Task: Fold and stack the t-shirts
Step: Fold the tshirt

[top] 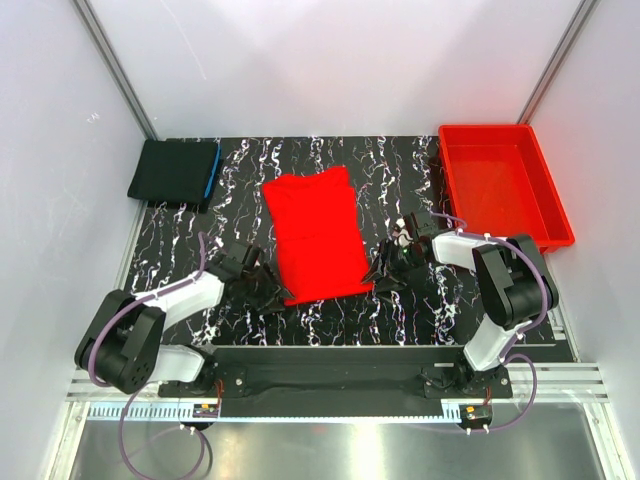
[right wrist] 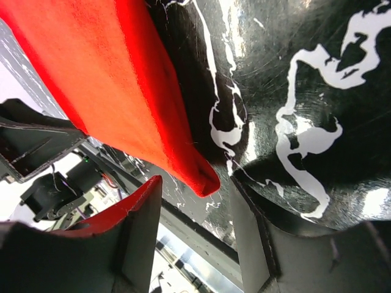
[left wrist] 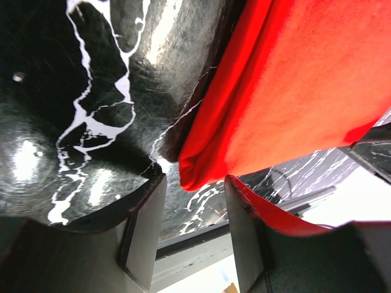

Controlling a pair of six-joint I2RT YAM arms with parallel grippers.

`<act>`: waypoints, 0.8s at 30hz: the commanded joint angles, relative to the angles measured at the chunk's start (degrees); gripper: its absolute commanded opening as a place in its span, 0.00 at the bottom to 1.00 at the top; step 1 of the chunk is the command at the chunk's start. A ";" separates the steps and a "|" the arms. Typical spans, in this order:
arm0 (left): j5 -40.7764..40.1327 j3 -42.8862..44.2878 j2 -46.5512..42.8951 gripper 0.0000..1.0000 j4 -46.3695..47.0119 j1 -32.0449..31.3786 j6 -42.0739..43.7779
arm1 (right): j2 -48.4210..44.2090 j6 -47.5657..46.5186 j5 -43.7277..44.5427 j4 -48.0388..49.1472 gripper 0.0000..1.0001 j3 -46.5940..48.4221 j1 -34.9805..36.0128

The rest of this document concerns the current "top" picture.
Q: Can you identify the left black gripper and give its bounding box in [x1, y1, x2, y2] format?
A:
[241, 262, 294, 315]

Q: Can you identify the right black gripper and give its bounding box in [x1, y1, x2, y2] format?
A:
[361, 238, 426, 294]

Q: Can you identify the red t shirt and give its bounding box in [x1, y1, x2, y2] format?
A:
[262, 166, 373, 306]

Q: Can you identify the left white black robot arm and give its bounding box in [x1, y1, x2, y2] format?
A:
[74, 243, 293, 396]

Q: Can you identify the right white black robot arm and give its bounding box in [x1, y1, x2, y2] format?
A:
[362, 211, 559, 397]

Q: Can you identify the left small electronics board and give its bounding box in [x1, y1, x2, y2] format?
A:
[192, 402, 221, 418]

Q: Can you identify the small electronics board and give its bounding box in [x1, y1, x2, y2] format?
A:
[192, 402, 221, 418]
[461, 404, 493, 421]

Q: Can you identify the red plastic bin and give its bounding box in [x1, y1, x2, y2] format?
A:
[438, 124, 575, 253]

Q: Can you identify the folded black t shirt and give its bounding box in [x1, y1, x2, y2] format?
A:
[127, 140, 221, 212]

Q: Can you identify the right small electronics board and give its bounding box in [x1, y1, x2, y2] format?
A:
[461, 404, 493, 421]

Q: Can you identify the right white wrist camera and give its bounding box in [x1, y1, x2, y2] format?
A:
[391, 218, 414, 248]

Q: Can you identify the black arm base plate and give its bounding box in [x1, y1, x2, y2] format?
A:
[97, 344, 576, 419]

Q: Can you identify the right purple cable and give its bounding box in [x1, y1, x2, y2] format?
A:
[399, 212, 549, 435]

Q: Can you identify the purple cable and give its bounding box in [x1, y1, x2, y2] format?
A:
[85, 230, 214, 475]
[399, 212, 549, 435]

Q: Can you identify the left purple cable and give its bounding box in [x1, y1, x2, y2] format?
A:
[85, 230, 214, 475]

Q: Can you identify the aluminium table edge rail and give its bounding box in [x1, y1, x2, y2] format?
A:
[67, 360, 610, 404]

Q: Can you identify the white slotted cable duct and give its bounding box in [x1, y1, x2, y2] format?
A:
[87, 402, 464, 425]

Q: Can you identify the right aluminium frame post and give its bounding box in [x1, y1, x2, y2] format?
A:
[516, 0, 600, 125]

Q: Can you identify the aluminium frame post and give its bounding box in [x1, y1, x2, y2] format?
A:
[71, 0, 158, 140]
[516, 0, 600, 125]

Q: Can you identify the left aluminium frame post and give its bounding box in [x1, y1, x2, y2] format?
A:
[71, 0, 158, 140]

